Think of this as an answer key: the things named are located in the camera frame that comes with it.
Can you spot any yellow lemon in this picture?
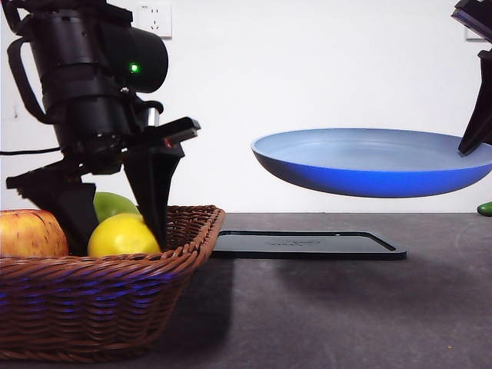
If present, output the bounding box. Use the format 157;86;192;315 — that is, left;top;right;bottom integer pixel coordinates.
87;213;161;258

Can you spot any blue round plate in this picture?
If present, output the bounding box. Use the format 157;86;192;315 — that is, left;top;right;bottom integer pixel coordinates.
251;128;492;199

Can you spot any brown wicker basket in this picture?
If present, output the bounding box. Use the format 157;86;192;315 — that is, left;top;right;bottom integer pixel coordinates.
0;204;227;363

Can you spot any green apple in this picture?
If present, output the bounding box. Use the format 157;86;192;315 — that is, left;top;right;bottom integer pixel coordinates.
93;191;141;224

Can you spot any red yellow apple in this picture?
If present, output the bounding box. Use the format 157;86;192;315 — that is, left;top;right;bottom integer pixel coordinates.
0;209;69;258

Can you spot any black flat tray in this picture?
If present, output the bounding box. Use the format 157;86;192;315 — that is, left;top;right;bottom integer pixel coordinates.
210;229;407;261

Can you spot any white wall socket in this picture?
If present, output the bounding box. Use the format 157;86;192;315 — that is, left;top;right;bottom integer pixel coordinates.
132;4;173;40
465;23;486;42

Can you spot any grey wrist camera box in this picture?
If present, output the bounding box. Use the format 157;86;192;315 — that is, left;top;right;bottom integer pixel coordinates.
137;100;163;128

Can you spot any thin black cable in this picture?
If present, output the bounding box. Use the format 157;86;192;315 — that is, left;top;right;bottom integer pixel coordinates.
0;147;62;156

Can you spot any thick black cable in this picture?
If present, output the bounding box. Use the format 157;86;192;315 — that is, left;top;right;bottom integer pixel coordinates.
6;37;53;125

